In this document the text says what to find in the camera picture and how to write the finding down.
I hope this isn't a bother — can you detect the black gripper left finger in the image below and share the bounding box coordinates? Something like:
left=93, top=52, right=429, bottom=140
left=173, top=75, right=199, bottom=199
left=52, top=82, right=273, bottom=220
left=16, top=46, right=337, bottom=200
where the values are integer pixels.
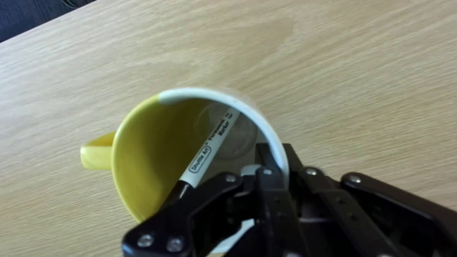
left=120, top=142, right=307, bottom=257

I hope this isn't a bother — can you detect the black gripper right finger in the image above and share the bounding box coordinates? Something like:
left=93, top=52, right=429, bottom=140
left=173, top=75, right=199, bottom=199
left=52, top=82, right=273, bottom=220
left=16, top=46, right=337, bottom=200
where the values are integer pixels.
left=283, top=142, right=457, bottom=257

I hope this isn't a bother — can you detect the black and white marker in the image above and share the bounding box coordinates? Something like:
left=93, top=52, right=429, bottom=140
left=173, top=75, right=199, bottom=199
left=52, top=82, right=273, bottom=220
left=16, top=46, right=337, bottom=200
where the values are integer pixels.
left=163, top=107, right=243, bottom=207

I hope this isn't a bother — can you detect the yellow and white mug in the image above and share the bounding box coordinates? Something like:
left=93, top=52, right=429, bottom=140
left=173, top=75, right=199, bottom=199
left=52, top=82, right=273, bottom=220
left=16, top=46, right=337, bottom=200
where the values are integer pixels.
left=79, top=86, right=293, bottom=257

